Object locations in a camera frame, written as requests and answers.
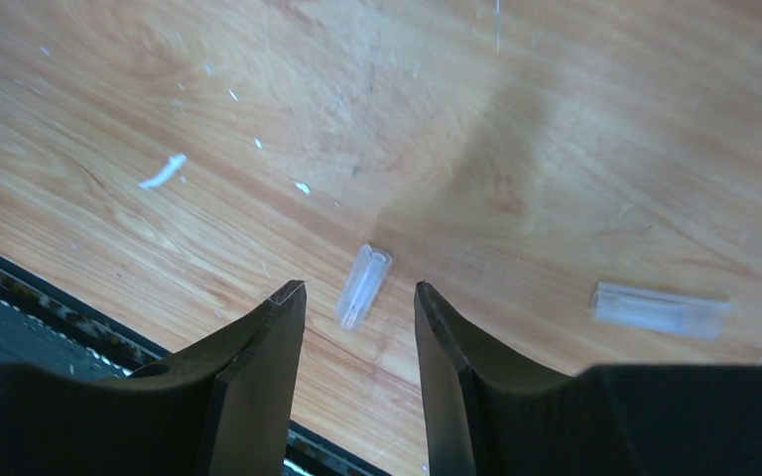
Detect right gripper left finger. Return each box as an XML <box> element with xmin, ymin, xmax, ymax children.
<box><xmin>0</xmin><ymin>281</ymin><xmax>307</xmax><ymax>475</ymax></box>

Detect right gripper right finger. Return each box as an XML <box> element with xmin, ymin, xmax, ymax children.
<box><xmin>414</xmin><ymin>282</ymin><xmax>762</xmax><ymax>475</ymax></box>

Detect clear pen cap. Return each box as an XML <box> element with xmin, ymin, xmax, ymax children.
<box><xmin>334</xmin><ymin>244</ymin><xmax>392</xmax><ymax>331</ymax></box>
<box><xmin>592</xmin><ymin>282</ymin><xmax>731</xmax><ymax>340</ymax></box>

